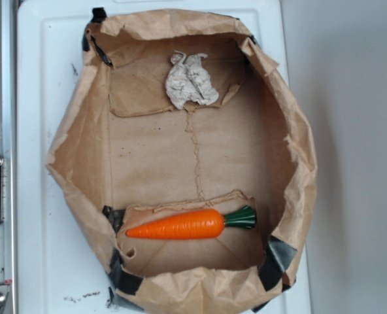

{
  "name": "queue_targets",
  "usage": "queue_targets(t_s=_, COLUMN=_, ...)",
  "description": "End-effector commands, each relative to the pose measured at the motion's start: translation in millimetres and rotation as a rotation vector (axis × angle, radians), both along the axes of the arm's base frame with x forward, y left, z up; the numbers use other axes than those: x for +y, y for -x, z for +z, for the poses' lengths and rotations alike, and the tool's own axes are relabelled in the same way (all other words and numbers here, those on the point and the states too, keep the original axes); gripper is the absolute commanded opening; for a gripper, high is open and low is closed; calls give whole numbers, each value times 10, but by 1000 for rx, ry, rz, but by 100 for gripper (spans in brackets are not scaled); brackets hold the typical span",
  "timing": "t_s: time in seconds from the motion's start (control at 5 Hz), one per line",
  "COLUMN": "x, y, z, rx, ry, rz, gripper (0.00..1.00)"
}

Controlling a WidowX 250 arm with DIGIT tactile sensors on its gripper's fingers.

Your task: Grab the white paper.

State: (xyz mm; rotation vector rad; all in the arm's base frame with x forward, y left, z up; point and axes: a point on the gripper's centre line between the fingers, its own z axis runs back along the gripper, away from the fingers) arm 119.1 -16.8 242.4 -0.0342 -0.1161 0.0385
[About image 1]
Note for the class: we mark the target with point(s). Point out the white paper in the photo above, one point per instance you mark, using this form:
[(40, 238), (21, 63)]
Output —
[(188, 80)]

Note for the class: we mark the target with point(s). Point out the brown paper bag tray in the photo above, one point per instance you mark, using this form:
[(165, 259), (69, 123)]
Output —
[(124, 156)]

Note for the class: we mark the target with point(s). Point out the orange plastic toy carrot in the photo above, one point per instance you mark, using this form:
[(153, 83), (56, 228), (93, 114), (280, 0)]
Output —
[(201, 224)]

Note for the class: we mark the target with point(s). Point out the aluminium frame rail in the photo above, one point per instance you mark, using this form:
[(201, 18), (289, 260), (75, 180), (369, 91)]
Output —
[(8, 265)]

